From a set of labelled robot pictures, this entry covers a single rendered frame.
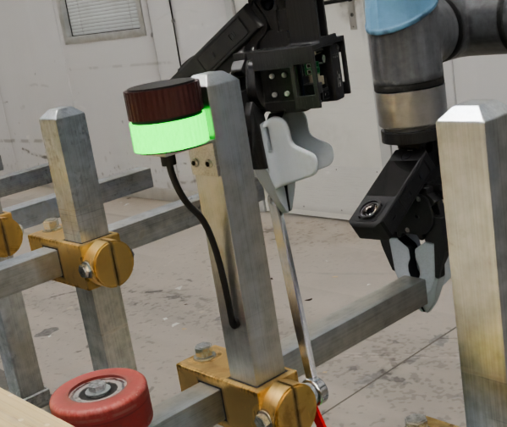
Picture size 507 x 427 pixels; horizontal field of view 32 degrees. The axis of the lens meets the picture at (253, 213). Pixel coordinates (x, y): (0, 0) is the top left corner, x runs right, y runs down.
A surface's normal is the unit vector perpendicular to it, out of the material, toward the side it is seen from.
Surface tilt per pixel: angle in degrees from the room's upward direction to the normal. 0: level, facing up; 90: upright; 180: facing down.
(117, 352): 90
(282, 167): 93
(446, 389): 0
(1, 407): 0
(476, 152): 90
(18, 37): 90
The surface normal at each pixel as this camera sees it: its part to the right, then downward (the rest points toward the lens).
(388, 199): -0.53, -0.68
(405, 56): -0.15, 0.28
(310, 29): -0.46, 0.29
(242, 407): -0.73, 0.28
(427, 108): 0.24, 0.22
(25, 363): 0.66, 0.09
